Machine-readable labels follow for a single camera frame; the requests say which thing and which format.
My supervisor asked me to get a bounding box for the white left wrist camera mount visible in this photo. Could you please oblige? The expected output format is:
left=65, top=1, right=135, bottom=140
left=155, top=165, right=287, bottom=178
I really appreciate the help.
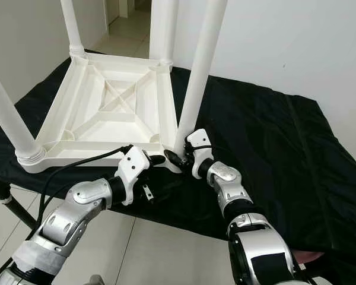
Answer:
left=113, top=145, right=150, bottom=207

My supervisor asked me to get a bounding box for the pink stool seat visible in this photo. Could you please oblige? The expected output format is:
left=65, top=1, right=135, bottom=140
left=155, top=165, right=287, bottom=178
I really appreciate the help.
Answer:
left=294, top=251, right=326, bottom=264

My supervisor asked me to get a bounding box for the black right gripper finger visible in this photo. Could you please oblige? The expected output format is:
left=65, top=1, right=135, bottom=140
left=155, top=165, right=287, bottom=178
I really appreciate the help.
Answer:
left=163, top=148, right=188, bottom=171

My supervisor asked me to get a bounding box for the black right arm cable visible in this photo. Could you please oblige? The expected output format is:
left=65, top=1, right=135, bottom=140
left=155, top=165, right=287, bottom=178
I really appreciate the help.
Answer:
left=190, top=144, right=214, bottom=156

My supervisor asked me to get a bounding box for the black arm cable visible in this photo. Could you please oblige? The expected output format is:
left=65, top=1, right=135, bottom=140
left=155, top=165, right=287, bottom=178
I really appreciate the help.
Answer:
left=39, top=145, right=134, bottom=232
left=190, top=144, right=214, bottom=156

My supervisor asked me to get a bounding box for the white plastic children table top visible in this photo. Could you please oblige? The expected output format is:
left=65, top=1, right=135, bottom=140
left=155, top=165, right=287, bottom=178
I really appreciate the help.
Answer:
left=15, top=52, right=182, bottom=174

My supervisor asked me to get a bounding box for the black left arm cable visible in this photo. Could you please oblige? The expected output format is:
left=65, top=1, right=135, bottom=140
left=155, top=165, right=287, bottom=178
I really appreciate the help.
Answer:
left=39, top=145, right=134, bottom=232

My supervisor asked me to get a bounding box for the black metal frame leg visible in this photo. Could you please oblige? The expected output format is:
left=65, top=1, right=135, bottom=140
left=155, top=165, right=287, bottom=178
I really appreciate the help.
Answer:
left=0, top=196, right=37, bottom=229

